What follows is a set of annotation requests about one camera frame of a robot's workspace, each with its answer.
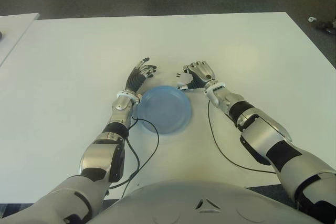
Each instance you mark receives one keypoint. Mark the white charger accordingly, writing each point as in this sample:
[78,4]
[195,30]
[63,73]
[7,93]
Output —
[186,78]

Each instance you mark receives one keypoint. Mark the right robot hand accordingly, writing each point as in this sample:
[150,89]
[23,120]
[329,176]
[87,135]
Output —
[204,73]

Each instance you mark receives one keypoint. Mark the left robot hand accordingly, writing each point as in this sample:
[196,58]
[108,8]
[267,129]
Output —
[135,79]

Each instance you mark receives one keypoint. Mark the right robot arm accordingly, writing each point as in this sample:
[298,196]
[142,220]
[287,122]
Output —
[262,132]

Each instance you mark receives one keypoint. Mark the small white floor object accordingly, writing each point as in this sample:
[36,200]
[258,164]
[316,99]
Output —
[312,19]

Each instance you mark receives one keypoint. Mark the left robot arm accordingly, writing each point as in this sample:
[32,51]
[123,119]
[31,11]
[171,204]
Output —
[102,153]

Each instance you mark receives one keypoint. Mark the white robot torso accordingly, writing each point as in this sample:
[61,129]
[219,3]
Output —
[168,203]

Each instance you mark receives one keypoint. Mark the blue plate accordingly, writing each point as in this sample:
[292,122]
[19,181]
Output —
[165,111]

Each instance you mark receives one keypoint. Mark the white side table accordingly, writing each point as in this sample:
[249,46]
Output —
[14,27]

